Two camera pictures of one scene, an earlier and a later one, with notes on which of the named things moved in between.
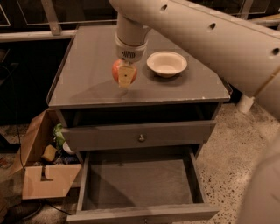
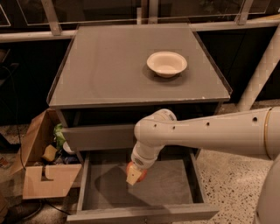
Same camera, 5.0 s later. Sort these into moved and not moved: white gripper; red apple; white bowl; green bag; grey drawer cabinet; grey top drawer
Moved: white gripper; red apple
Not moved: grey top drawer; white bowl; grey drawer cabinet; green bag
